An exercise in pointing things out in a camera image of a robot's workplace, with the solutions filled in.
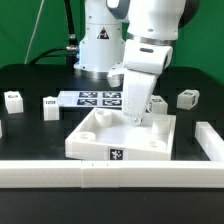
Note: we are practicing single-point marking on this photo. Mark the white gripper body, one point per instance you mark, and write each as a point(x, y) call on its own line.
point(143, 64)

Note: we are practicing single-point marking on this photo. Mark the white part left edge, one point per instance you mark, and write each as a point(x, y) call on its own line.
point(0, 129)

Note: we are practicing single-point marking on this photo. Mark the white U-shaped obstacle fence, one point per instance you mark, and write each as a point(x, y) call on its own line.
point(115, 174)

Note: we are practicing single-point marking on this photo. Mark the white square tabletop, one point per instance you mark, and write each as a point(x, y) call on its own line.
point(107, 134)

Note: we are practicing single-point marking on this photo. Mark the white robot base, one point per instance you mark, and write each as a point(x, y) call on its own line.
point(102, 48)

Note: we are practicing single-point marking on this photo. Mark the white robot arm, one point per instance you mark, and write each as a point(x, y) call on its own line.
point(153, 27)

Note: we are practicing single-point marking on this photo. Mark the white tag plate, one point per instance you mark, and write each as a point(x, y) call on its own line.
point(109, 99)

